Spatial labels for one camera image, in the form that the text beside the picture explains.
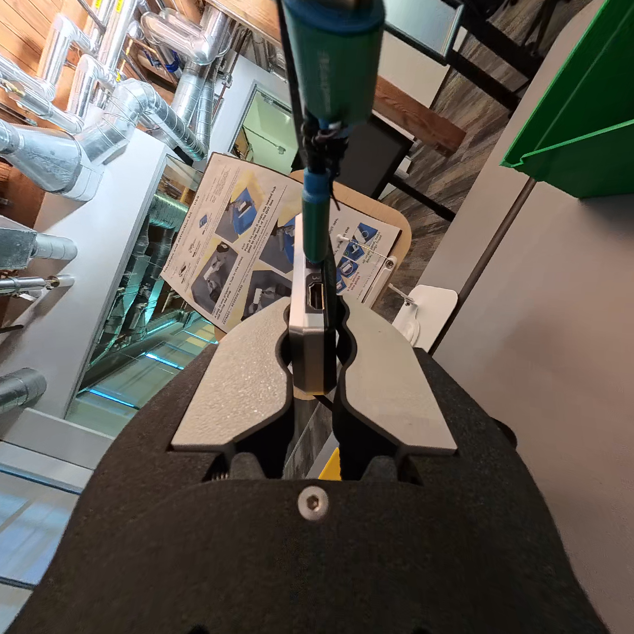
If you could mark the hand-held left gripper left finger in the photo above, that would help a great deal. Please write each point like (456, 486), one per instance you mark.
(237, 376)

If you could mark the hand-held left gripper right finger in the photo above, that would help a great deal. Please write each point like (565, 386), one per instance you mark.
(391, 386)

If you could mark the grey multi-port hub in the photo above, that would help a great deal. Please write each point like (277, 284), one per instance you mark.
(309, 346)

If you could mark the green plastic bin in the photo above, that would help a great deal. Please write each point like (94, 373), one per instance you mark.
(569, 99)

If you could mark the white stand base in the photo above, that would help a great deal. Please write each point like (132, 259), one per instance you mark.
(436, 307)

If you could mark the printed instruction sheet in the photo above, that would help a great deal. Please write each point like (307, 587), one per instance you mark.
(237, 223)

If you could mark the black monitor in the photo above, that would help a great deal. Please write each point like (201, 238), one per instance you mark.
(376, 153)

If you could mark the wooden beam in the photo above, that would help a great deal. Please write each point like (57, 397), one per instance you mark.
(411, 116)

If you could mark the silver ventilation ducts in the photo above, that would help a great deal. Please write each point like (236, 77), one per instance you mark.
(148, 104)

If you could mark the grey framed screen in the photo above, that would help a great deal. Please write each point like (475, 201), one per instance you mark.
(426, 24)

